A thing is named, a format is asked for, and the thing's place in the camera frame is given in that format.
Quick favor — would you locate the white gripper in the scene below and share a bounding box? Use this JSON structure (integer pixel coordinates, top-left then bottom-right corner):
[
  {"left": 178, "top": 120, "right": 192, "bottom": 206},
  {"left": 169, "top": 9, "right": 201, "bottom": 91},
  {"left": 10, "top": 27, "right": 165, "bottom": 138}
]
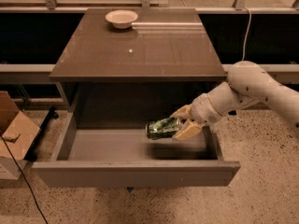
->
[{"left": 171, "top": 93, "right": 222, "bottom": 142}]

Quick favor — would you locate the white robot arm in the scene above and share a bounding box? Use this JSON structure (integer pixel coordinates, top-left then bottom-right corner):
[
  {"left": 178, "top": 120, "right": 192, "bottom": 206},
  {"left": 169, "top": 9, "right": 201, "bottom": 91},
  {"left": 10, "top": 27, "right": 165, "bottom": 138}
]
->
[{"left": 171, "top": 61, "right": 299, "bottom": 141}]

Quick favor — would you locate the open grey top drawer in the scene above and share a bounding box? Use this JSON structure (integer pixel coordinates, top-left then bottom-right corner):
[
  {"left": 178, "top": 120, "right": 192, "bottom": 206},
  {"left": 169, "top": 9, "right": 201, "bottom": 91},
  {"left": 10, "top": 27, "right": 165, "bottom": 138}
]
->
[{"left": 32, "top": 93, "right": 241, "bottom": 189}]

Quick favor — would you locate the dark brown cabinet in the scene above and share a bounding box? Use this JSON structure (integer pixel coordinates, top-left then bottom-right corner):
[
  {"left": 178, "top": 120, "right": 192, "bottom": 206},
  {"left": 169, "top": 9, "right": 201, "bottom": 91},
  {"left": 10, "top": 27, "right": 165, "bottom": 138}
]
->
[{"left": 50, "top": 8, "right": 225, "bottom": 129}]

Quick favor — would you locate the white bowl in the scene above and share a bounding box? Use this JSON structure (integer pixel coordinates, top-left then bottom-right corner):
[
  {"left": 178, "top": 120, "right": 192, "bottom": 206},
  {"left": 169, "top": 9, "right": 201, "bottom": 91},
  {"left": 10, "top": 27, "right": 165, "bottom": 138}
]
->
[{"left": 106, "top": 9, "right": 138, "bottom": 29}]

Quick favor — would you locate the cardboard box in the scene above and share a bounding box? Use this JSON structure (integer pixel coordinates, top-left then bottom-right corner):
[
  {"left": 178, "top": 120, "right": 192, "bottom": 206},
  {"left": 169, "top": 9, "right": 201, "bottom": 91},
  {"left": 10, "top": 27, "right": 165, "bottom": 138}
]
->
[{"left": 0, "top": 91, "right": 39, "bottom": 180}]

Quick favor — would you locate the white hanging cable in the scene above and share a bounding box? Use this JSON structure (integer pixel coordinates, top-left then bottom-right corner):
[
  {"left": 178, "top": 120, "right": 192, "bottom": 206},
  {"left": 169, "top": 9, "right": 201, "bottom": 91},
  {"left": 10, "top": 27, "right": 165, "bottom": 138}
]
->
[{"left": 241, "top": 7, "right": 252, "bottom": 63}]

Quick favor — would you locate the black floor cable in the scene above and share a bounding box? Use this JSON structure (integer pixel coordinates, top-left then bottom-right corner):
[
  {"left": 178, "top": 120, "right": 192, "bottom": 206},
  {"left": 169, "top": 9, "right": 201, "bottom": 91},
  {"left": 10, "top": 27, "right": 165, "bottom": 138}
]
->
[{"left": 0, "top": 133, "right": 50, "bottom": 224}]

